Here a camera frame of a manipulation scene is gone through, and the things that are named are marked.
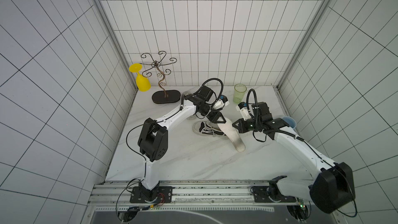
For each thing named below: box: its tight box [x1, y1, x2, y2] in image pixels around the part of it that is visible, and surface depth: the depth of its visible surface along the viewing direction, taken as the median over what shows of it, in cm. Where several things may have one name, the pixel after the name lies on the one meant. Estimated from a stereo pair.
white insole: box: [217, 117, 246, 153], surface depth 82 cm
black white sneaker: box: [192, 120, 226, 137], surface depth 92 cm
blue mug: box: [281, 116, 297, 129], surface depth 94 cm
